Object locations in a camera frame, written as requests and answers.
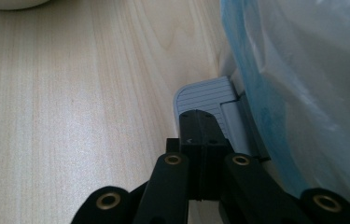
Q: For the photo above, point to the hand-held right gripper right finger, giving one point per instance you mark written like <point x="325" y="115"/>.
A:
<point x="211" y="140"/>

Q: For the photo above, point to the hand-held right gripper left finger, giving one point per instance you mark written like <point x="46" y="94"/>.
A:
<point x="191" y="133"/>

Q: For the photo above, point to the translucent blue plastic bin bag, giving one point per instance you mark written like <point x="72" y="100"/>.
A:
<point x="319" y="77"/>

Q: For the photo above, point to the white round object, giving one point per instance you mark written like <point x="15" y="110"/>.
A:
<point x="7" y="3"/>

